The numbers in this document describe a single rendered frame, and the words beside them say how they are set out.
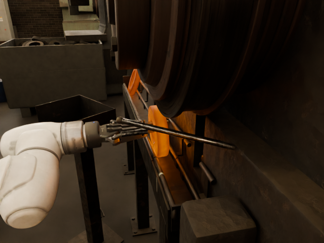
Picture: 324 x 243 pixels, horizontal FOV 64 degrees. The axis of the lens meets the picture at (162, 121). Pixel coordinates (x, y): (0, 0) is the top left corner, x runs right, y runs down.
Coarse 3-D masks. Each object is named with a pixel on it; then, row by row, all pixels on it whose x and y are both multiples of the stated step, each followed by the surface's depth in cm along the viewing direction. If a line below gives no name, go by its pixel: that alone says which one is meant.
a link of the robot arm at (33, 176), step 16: (0, 160) 56; (16, 160) 56; (32, 160) 58; (48, 160) 61; (0, 176) 52; (16, 176) 53; (32, 176) 55; (48, 176) 57; (0, 192) 52; (16, 192) 52; (32, 192) 53; (48, 192) 55; (0, 208) 52; (16, 208) 51; (32, 208) 52; (48, 208) 55; (16, 224) 52; (32, 224) 54
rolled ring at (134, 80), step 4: (132, 72) 166; (136, 72) 151; (132, 76) 164; (136, 76) 151; (132, 80) 165; (136, 80) 151; (132, 84) 153; (136, 84) 151; (128, 88) 163; (132, 88) 152; (136, 88) 152; (132, 92) 155
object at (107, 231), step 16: (80, 96) 118; (48, 112) 110; (64, 112) 115; (80, 112) 121; (96, 112) 113; (112, 112) 102; (80, 160) 108; (80, 176) 113; (80, 192) 118; (96, 192) 118; (96, 208) 121; (96, 224) 124; (80, 240) 131; (96, 240) 127; (112, 240) 131
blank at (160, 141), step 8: (152, 112) 72; (160, 112) 72; (152, 120) 74; (160, 120) 70; (152, 136) 80; (160, 136) 70; (168, 136) 70; (152, 144) 81; (160, 144) 70; (168, 144) 71; (160, 152) 72; (168, 152) 73
